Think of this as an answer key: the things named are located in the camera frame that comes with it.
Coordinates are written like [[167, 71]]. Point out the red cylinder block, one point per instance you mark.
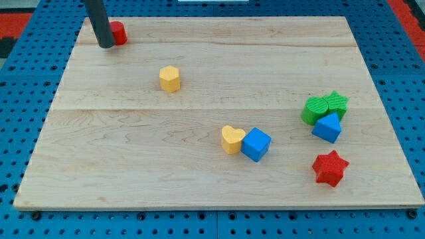
[[119, 32]]

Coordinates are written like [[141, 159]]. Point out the green cylinder block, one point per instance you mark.
[[315, 108]]

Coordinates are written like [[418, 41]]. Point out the yellow heart block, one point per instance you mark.
[[231, 139]]

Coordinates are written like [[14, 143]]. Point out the yellow hexagon block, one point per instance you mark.
[[169, 79]]

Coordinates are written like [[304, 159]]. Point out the light wooden board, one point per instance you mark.
[[113, 140]]

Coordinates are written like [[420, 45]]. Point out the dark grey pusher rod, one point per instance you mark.
[[98, 17]]

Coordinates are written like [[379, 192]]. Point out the green star block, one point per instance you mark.
[[337, 103]]

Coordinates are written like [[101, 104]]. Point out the blue triangle block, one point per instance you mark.
[[328, 128]]

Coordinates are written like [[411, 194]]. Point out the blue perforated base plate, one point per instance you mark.
[[32, 72]]

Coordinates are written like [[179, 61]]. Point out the red star block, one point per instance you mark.
[[329, 168]]

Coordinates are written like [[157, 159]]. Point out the blue cube block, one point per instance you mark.
[[255, 144]]

